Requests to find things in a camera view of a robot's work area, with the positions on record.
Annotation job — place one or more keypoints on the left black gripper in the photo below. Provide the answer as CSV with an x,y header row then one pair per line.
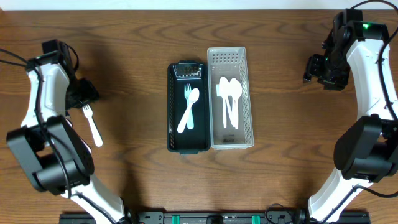
x,y
84,93

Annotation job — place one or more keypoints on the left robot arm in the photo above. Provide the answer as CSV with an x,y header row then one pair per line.
x,y
53,156

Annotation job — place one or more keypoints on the dark green plastic basket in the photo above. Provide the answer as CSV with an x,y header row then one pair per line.
x,y
182,78

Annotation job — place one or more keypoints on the white plastic fork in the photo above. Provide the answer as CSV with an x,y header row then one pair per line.
x,y
88,112

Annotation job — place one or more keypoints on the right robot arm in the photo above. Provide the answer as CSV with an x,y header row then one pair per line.
x,y
367,152

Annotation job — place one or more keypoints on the mint green plastic fork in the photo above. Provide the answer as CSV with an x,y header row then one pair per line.
x,y
190,123

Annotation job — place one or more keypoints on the black mounting rail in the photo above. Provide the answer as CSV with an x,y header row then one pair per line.
x,y
278,215

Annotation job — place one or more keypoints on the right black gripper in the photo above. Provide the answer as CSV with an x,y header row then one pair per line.
x,y
314,69

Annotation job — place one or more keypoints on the white plastic spoon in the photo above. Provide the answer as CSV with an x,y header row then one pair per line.
x,y
192,98
236,92
229,90
224,93

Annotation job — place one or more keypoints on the clear white plastic basket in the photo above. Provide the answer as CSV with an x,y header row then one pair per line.
x,y
229,62

